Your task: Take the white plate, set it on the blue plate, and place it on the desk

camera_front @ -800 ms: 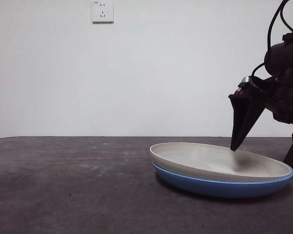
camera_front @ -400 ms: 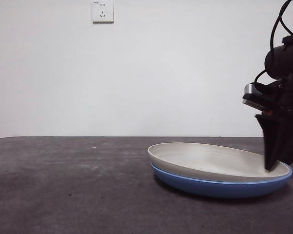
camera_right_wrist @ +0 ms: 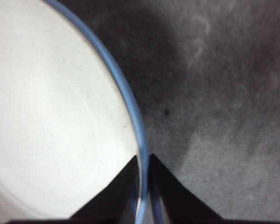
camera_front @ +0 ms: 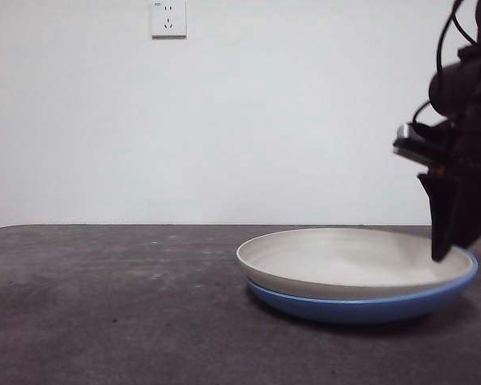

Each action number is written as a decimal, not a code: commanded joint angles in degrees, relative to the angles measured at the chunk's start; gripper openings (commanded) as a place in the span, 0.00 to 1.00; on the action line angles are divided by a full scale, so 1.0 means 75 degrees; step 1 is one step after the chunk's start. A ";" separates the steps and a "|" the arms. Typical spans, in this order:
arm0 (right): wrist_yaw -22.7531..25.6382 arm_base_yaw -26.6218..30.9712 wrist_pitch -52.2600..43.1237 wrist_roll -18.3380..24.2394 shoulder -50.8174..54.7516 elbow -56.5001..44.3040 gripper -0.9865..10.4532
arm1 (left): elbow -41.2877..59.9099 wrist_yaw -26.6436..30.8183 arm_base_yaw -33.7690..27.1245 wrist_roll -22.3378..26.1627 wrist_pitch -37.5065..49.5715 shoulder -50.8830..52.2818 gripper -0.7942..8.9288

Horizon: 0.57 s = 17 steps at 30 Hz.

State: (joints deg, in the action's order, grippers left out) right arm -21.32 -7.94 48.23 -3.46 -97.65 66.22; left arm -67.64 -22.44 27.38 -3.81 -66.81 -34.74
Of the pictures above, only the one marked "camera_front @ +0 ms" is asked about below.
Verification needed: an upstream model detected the white round plate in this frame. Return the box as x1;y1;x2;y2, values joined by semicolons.
236;227;475;300

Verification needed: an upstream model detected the blue round plate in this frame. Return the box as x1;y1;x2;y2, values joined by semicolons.
246;250;479;325

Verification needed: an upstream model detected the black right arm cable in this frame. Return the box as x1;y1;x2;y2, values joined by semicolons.
435;0;466;81

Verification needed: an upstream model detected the white wall socket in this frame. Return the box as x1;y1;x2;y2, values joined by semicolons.
151;0;188;40

